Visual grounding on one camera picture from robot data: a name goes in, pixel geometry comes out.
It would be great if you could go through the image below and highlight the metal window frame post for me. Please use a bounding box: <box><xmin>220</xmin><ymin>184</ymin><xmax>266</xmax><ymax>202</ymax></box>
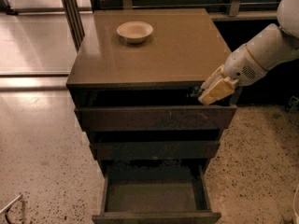
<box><xmin>62</xmin><ymin>0</ymin><xmax>85</xmax><ymax>50</ymax></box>

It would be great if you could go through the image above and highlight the black rxbar chocolate bar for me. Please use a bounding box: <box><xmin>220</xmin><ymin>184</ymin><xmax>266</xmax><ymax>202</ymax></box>
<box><xmin>190</xmin><ymin>87</ymin><xmax>203</xmax><ymax>99</ymax></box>

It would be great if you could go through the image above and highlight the brown drawer cabinet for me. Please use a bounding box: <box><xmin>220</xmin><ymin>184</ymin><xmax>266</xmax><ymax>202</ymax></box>
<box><xmin>65</xmin><ymin>7</ymin><xmax>249</xmax><ymax>224</ymax></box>

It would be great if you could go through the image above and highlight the top drawer front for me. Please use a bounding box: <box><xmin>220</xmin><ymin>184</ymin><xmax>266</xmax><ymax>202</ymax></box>
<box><xmin>75</xmin><ymin>105</ymin><xmax>236</xmax><ymax>132</ymax></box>

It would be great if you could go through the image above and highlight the open bottom drawer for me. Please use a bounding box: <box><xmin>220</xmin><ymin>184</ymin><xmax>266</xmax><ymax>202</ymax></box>
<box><xmin>93</xmin><ymin>165</ymin><xmax>221</xmax><ymax>224</ymax></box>

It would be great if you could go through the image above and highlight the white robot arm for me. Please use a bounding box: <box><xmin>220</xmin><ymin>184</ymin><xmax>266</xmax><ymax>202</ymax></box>
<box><xmin>198</xmin><ymin>0</ymin><xmax>299</xmax><ymax>105</ymax></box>

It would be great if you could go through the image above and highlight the metal rod bottom left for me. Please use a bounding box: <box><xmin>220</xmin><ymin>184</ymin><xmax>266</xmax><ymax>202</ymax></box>
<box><xmin>0</xmin><ymin>193</ymin><xmax>23</xmax><ymax>215</ymax></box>

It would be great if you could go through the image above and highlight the middle drawer front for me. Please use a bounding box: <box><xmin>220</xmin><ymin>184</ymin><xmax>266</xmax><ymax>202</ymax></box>
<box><xmin>90</xmin><ymin>141</ymin><xmax>220</xmax><ymax>161</ymax></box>

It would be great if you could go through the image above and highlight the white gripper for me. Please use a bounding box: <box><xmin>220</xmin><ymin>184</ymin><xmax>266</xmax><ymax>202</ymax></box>
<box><xmin>198</xmin><ymin>44</ymin><xmax>267</xmax><ymax>105</ymax></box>

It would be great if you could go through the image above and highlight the white ceramic bowl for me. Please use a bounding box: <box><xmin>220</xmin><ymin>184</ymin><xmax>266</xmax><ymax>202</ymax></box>
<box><xmin>117</xmin><ymin>21</ymin><xmax>153</xmax><ymax>44</ymax></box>

